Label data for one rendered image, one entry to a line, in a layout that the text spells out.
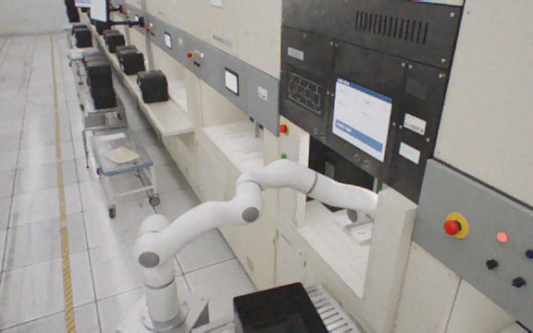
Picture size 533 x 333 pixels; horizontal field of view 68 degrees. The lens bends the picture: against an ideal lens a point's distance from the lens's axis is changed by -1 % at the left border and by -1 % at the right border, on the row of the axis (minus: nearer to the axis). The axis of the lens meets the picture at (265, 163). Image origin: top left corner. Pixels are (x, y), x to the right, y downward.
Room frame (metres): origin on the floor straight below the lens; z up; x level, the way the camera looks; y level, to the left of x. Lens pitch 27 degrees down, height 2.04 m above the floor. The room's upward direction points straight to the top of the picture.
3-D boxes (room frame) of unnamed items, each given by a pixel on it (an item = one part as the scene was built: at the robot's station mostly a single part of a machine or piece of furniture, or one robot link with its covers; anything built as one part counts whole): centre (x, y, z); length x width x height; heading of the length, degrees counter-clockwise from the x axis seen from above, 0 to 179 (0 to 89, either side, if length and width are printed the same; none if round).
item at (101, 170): (3.45, 1.38, 0.24); 0.97 x 0.52 x 0.48; 29
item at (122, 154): (3.28, 1.32, 0.47); 0.31 x 0.23 x 0.02; 48
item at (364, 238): (1.61, -0.48, 0.89); 0.22 x 0.21 x 0.04; 116
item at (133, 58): (4.96, 1.66, 0.93); 0.30 x 0.28 x 0.26; 29
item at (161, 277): (1.21, 0.41, 1.07); 0.19 x 0.12 x 0.24; 6
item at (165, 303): (1.18, 0.41, 0.85); 0.19 x 0.19 x 0.18
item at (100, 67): (4.68, 1.97, 0.85); 0.30 x 0.28 x 0.26; 25
